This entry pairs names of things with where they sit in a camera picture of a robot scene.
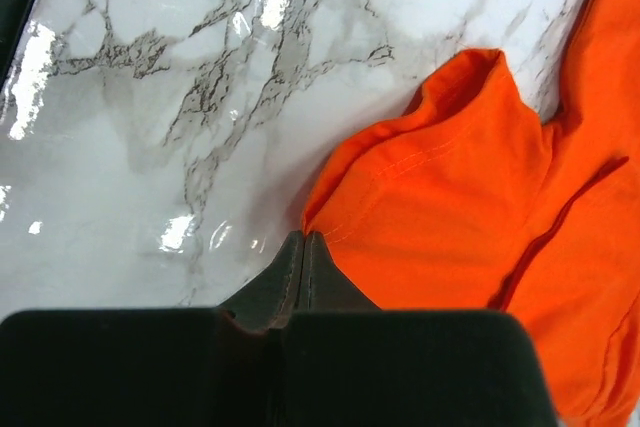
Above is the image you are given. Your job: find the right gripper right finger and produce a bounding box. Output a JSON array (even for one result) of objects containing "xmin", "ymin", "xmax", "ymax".
[{"xmin": 297, "ymin": 232, "xmax": 380, "ymax": 311}]

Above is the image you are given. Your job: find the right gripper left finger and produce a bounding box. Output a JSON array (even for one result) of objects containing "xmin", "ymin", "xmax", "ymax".
[{"xmin": 219, "ymin": 231, "xmax": 305, "ymax": 331}]

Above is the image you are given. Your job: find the orange t shirt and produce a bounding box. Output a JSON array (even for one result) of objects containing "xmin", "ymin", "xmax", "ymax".
[{"xmin": 302, "ymin": 0, "xmax": 639, "ymax": 426}]

